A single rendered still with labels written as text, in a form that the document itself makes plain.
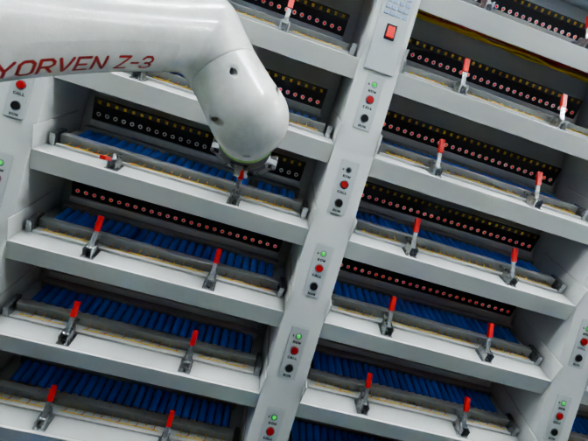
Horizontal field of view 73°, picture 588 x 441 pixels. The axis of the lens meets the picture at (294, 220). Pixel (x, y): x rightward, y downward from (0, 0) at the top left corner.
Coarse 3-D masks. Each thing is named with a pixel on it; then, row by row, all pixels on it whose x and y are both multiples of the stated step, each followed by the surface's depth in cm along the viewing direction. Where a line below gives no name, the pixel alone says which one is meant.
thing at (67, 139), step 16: (64, 144) 87; (80, 144) 89; (96, 144) 89; (128, 160) 91; (144, 160) 91; (160, 160) 93; (176, 176) 91; (192, 176) 93; (208, 176) 93; (256, 192) 95; (272, 192) 97; (288, 208) 95
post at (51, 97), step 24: (0, 96) 81; (48, 96) 84; (72, 96) 93; (0, 120) 82; (24, 120) 82; (0, 144) 82; (24, 144) 82; (24, 168) 83; (24, 192) 85; (48, 192) 95; (0, 216) 83; (0, 240) 83; (0, 264) 84; (24, 264) 94; (0, 288) 87
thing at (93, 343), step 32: (32, 288) 99; (64, 288) 100; (0, 320) 88; (32, 320) 89; (64, 320) 93; (96, 320) 93; (128, 320) 97; (160, 320) 100; (192, 320) 104; (32, 352) 87; (64, 352) 87; (96, 352) 88; (128, 352) 91; (160, 352) 93; (192, 352) 97; (224, 352) 97; (256, 352) 103; (160, 384) 90; (192, 384) 91; (224, 384) 91; (256, 384) 94
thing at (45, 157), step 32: (32, 128) 81; (64, 128) 91; (32, 160) 84; (64, 160) 84; (96, 160) 87; (128, 192) 87; (160, 192) 87; (192, 192) 88; (256, 224) 90; (288, 224) 90
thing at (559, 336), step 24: (576, 120) 117; (576, 168) 112; (552, 240) 113; (576, 264) 103; (528, 312) 114; (576, 312) 99; (552, 336) 104; (576, 336) 100; (504, 384) 115; (552, 384) 100; (576, 384) 101; (528, 408) 105; (552, 408) 101; (576, 408) 101
